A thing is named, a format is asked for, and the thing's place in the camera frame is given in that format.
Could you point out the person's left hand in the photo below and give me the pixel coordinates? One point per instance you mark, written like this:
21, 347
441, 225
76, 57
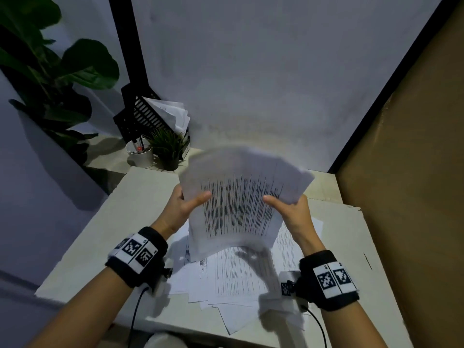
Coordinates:
177, 213

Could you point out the person's right hand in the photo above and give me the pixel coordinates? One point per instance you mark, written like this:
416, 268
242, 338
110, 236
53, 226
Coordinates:
295, 218

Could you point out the person's left thumb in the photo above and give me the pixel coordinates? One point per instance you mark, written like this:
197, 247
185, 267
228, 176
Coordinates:
199, 199

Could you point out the person's right thumb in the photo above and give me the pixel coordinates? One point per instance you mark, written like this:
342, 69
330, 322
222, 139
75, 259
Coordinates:
276, 202

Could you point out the stack of printed paper sheets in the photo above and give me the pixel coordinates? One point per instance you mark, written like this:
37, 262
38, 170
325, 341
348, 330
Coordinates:
239, 199

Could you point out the person's left forearm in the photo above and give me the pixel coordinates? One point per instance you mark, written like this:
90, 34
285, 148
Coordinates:
83, 304

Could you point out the person's right forearm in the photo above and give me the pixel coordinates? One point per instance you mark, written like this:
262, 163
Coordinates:
337, 315

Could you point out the small potted green plant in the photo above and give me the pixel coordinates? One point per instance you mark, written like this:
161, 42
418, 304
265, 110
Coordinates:
167, 146

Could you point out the white pen cup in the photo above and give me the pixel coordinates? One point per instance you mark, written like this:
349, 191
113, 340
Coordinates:
139, 155

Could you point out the pens in cup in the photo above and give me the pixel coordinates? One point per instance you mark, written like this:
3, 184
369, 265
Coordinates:
137, 144

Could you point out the black wristband with marker tags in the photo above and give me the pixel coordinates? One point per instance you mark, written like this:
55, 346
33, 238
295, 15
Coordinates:
137, 255
328, 280

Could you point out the pile of printed paper sheets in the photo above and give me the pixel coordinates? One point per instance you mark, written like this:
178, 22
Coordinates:
239, 279

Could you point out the white papers in file holder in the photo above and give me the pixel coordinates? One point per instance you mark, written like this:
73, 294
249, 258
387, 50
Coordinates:
172, 114

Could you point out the black mesh file holder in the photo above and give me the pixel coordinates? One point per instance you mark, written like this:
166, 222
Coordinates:
143, 115

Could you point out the brown cardboard panel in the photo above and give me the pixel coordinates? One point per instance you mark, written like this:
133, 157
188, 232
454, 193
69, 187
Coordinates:
409, 184

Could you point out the large leafy green plant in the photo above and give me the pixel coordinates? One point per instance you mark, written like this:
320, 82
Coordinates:
50, 79

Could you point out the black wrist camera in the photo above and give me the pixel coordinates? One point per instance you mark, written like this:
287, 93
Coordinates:
165, 273

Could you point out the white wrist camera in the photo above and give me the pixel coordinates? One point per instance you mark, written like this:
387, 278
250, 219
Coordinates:
292, 286

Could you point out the black vertical post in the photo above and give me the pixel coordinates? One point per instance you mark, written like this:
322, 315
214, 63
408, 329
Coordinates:
127, 39

